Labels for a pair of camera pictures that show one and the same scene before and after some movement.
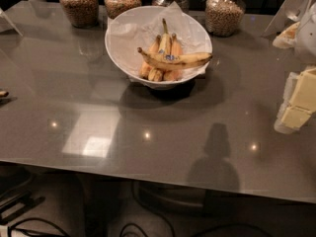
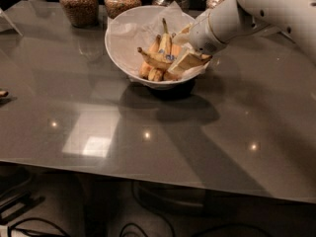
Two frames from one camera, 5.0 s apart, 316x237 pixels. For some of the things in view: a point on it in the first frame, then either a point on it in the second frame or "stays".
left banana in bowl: [144, 68] stays
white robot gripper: [307, 39] to [201, 37]
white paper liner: [129, 31] stays
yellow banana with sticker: [164, 60] stays
